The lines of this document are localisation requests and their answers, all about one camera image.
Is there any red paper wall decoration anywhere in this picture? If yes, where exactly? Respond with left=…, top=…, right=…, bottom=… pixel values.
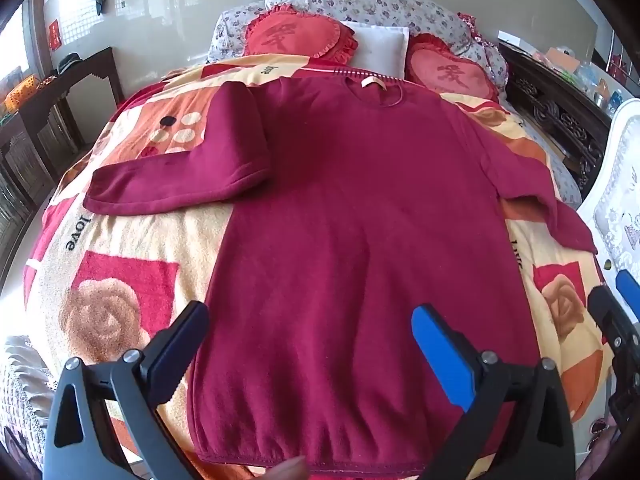
left=48, top=20, right=62, bottom=51

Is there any person's right hand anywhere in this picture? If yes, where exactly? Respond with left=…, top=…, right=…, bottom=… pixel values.
left=260, top=456, right=310, bottom=480

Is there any dark carved wooden bed frame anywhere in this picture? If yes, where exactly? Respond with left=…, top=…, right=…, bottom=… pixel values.
left=498, top=41, right=611, bottom=196

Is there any white square pillow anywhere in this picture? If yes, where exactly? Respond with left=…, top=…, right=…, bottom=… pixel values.
left=342, top=21, right=410, bottom=79

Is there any dark red knit sweater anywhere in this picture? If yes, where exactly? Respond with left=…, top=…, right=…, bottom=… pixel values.
left=85, top=76, right=594, bottom=476

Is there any left red heart cushion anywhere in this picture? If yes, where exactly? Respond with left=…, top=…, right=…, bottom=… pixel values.
left=244, top=3, right=358, bottom=65

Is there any red heart cushion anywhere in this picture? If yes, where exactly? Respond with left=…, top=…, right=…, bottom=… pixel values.
left=244, top=3, right=358, bottom=65
left=405, top=32, right=499, bottom=102

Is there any orange basket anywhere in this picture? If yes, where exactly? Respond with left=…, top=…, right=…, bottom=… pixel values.
left=4, top=75, right=39, bottom=113

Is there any black hat on table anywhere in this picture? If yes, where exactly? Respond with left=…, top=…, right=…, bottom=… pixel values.
left=58, top=52, right=82, bottom=75

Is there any dark wooden side table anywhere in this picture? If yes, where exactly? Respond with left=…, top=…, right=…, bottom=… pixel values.
left=1, top=47, right=125, bottom=280

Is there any right red heart cushion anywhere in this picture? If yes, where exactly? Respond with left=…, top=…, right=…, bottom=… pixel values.
left=405, top=32, right=499, bottom=102

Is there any white ornate chair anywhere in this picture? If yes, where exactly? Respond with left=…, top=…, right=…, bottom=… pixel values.
left=578, top=99, right=640, bottom=282

